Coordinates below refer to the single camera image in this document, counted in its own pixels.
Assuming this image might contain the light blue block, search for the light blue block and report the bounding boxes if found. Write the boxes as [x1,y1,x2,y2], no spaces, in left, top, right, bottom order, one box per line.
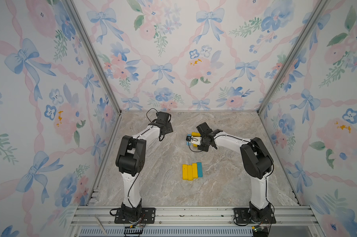
[186,134,192,146]

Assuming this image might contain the teal block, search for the teal block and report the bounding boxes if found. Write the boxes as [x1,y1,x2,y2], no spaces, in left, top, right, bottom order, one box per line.
[196,162,203,178]

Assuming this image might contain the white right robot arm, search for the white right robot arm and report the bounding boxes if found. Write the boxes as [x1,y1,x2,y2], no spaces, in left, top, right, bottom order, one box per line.
[188,129,274,223]

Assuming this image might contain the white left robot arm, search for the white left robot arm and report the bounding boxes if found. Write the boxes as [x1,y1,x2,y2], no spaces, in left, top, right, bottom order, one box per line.
[116,121,173,222]

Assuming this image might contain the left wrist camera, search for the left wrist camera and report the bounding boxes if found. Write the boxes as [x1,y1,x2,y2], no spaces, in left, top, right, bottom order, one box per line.
[156,111,171,124]

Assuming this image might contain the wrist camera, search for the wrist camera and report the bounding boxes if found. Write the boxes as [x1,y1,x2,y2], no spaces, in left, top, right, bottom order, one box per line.
[196,122,214,138]
[156,111,171,124]

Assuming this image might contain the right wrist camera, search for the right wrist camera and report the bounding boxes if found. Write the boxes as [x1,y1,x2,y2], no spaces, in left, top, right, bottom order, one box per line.
[196,122,214,138]

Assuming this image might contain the aluminium left corner post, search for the aluminium left corner post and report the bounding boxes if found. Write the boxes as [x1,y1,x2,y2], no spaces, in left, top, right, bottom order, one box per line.
[62,0,121,116]

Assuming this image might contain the aluminium corner post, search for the aluminium corner post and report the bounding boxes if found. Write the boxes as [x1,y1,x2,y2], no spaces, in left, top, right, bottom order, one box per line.
[62,0,121,116]
[257,0,330,115]

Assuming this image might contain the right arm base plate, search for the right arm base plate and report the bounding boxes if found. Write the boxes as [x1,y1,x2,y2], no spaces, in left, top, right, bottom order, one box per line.
[233,207,276,225]

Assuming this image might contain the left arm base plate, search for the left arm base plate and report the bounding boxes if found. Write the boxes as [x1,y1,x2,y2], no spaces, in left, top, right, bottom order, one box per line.
[113,207,156,224]

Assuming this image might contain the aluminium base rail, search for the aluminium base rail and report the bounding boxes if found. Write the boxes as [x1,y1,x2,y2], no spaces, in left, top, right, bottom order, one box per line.
[66,206,325,237]

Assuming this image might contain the aluminium right corner post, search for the aluminium right corner post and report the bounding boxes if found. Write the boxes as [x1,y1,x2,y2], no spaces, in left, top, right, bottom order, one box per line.
[257,0,330,115]

